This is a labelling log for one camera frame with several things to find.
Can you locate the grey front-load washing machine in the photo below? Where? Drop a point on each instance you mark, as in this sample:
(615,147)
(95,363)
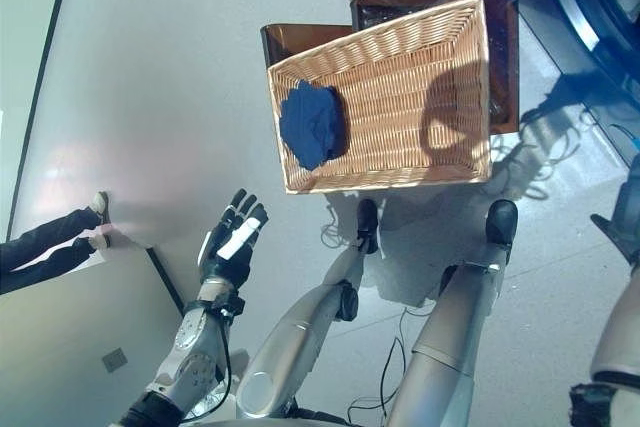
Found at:
(575,7)

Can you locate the brown wooden stool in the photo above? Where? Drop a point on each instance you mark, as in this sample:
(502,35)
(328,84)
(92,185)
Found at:
(310,37)

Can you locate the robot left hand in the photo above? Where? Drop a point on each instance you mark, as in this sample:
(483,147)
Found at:
(227,257)

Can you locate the blue garment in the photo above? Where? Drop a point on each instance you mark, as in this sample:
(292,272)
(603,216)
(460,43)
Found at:
(312,124)

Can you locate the grey wall outlet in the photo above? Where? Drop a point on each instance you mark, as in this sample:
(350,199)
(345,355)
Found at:
(114,359)

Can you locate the silver robot right leg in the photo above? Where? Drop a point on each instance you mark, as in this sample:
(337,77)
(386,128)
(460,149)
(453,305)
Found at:
(450,327)

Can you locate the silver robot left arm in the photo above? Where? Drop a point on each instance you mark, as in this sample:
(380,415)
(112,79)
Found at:
(195,347)

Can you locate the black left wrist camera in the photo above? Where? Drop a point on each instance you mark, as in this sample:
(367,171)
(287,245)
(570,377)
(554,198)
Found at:
(232,307)

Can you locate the rectangular wicker laundry basket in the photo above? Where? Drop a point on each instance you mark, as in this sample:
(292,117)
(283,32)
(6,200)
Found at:
(400,97)

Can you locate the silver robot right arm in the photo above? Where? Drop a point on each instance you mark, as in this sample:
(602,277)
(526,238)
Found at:
(617,297)

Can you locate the grey robot torso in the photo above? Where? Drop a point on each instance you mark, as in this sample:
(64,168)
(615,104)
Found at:
(290,421)

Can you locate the silver robot left leg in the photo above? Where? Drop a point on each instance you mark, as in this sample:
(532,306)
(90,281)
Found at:
(300,327)

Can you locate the person in black trousers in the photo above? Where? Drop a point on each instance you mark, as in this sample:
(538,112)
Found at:
(50,247)

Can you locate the silver robot leg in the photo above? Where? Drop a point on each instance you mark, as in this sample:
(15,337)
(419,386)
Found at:
(300,327)
(450,327)

